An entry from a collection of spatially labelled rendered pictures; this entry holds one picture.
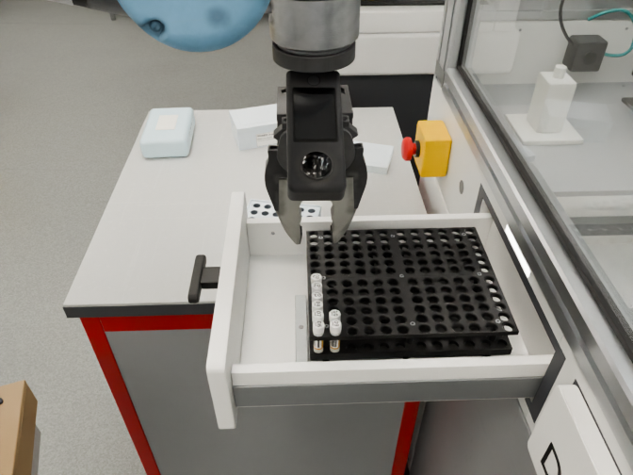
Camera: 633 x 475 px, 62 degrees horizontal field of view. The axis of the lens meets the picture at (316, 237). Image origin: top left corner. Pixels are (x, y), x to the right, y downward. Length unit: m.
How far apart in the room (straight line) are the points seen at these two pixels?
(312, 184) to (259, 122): 0.73
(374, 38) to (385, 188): 0.44
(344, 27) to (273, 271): 0.38
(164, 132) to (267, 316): 0.58
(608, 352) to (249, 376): 0.32
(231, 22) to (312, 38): 0.18
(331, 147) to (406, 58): 0.95
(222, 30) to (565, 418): 0.43
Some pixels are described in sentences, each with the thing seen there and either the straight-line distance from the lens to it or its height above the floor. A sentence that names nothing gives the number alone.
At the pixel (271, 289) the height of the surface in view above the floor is 0.84.
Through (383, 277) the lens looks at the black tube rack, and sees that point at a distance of 0.63.
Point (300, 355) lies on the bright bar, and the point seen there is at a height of 0.85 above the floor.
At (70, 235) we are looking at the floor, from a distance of 2.30.
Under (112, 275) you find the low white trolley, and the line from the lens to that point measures 0.89.
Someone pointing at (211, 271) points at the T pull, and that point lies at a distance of 0.63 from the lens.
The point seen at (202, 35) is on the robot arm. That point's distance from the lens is 0.27.
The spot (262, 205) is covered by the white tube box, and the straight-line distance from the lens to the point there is 0.91.
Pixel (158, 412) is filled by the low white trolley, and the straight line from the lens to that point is 1.08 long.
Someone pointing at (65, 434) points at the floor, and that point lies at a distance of 1.68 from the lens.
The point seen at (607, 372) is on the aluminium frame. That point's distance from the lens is 0.50.
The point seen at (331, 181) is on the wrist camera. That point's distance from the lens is 0.41.
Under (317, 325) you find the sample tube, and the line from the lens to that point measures 0.56.
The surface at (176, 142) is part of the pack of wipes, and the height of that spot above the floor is 0.80.
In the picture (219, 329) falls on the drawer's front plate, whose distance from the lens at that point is 0.55.
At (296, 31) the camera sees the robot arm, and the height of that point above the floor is 1.20.
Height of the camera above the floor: 1.34
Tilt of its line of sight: 40 degrees down
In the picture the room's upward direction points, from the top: straight up
